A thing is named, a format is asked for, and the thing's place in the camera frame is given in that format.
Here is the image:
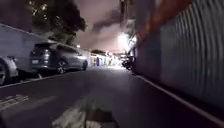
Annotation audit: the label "lit shopfronts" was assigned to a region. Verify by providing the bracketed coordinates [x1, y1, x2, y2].
[89, 49, 122, 68]

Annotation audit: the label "large dark tree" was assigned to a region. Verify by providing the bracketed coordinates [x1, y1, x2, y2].
[25, 0, 88, 45]

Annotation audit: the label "pale wall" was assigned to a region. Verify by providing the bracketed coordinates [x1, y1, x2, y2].
[0, 23, 92, 73]

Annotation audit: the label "dark asphalt road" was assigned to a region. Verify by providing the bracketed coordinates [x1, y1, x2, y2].
[0, 65, 224, 128]

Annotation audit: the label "dark grey car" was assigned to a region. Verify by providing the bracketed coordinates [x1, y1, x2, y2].
[29, 41, 90, 75]

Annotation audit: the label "corrugated metal fence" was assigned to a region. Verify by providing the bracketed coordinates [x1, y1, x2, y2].
[133, 0, 224, 111]

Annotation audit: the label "parked vehicle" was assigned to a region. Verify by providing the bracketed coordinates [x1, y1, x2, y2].
[121, 55, 136, 71]

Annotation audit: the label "building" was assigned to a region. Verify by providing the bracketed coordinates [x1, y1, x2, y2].
[119, 0, 148, 51]

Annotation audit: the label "white car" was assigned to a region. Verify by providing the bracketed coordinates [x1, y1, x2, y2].
[0, 55, 20, 86]

